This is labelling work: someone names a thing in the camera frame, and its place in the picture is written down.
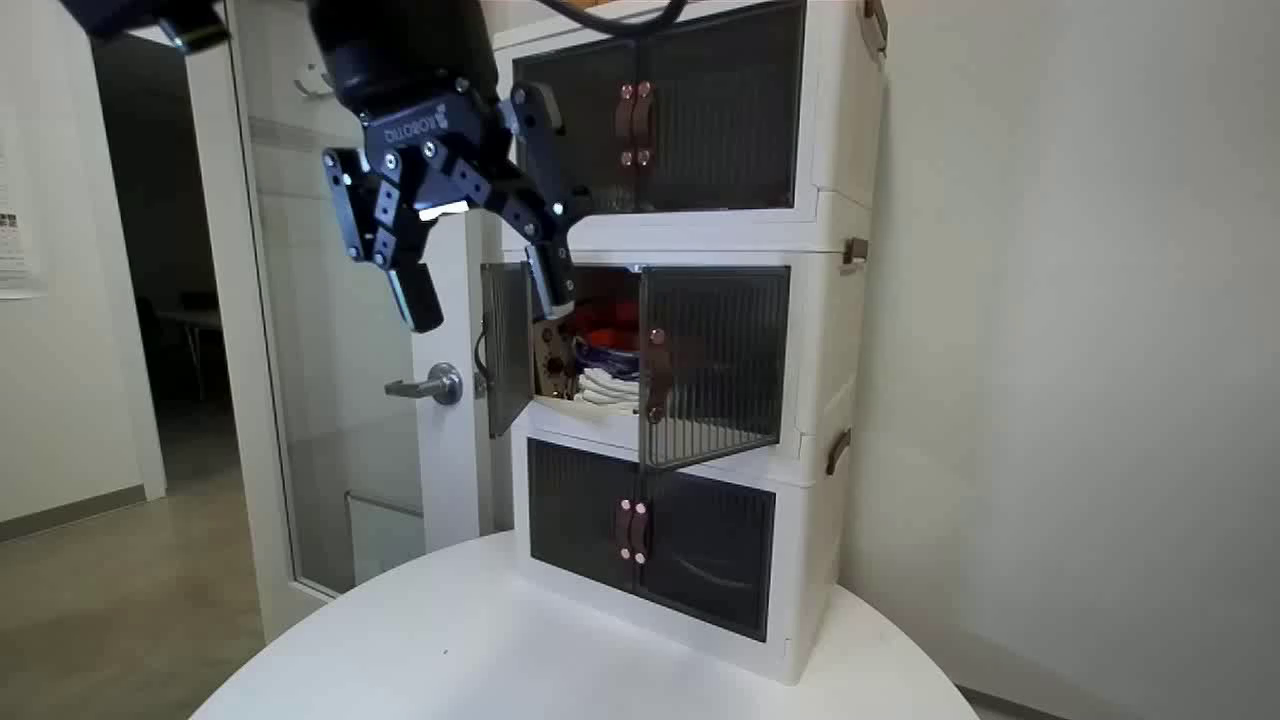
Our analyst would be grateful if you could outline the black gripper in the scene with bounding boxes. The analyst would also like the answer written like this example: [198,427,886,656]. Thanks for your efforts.
[306,0,592,336]

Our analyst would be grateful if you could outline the brown item inside cabinet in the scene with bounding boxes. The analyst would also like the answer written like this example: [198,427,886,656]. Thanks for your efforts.
[531,317,583,405]

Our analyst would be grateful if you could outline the red item inside cabinet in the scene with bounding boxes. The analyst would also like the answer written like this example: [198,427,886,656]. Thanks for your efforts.
[570,298,645,355]

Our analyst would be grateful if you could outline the white item inside cabinet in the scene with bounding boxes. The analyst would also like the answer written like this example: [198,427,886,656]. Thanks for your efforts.
[570,365,645,412]

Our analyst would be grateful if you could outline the white room door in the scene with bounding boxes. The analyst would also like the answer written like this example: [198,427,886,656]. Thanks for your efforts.
[184,0,521,632]

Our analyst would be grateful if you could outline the white stacked storage cabinet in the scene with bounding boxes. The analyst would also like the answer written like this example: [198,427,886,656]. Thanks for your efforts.
[476,0,893,688]

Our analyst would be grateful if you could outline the silver lever door handle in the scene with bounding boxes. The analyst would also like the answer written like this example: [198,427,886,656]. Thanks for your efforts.
[379,359,468,412]

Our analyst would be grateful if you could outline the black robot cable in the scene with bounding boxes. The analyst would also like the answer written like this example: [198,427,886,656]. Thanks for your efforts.
[534,0,693,40]

